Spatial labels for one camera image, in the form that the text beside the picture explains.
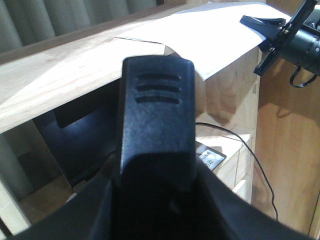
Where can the wooden upper shelf board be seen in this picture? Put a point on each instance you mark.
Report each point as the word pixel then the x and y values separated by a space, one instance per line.
pixel 46 75

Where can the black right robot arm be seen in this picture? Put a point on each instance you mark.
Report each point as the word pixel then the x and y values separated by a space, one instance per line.
pixel 296 40

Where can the white label right palmrest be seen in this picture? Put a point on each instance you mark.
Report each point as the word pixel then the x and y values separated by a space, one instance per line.
pixel 211 159

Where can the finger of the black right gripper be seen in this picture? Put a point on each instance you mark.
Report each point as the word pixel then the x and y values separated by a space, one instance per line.
pixel 268 27

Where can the beige metal frame pole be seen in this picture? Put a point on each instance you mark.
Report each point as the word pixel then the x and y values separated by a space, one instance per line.
pixel 11 213

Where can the white paper sheets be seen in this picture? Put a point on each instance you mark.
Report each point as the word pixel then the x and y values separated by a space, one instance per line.
pixel 210 35

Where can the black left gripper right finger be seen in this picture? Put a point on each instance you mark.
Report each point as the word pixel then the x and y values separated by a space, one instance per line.
pixel 234 218

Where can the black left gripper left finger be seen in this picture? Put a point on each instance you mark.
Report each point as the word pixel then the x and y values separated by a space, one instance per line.
pixel 87 216

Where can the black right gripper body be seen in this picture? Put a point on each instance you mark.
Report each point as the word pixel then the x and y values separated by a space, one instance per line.
pixel 295 43

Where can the grey curtain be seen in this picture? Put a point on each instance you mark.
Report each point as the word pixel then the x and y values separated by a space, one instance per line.
pixel 25 22

